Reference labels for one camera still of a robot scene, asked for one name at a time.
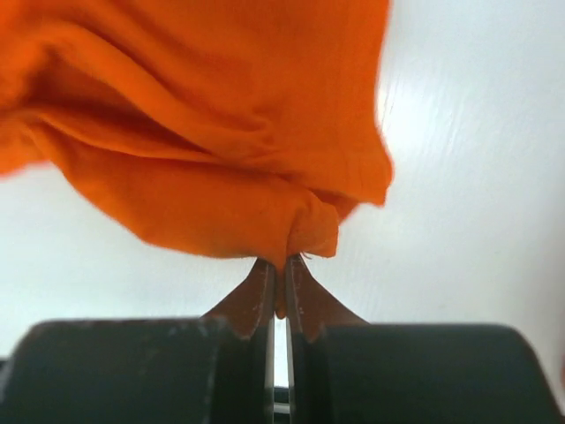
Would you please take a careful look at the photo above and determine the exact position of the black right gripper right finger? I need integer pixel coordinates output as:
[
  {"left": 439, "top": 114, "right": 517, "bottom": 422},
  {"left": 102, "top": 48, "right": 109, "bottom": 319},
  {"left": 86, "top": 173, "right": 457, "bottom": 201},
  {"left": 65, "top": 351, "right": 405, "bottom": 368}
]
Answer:
[{"left": 285, "top": 256, "right": 564, "bottom": 423}]

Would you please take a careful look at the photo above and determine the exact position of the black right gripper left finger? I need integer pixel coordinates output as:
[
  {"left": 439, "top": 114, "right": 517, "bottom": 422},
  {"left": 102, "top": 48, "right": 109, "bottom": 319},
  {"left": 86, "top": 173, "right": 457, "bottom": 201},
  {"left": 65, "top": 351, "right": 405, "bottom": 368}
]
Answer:
[{"left": 1, "top": 260, "right": 275, "bottom": 423}]

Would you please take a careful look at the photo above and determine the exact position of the orange t shirt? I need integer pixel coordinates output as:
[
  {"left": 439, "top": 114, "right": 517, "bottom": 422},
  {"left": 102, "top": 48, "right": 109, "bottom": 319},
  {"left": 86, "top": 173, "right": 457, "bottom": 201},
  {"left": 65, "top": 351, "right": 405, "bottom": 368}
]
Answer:
[{"left": 0, "top": 0, "right": 395, "bottom": 319}]

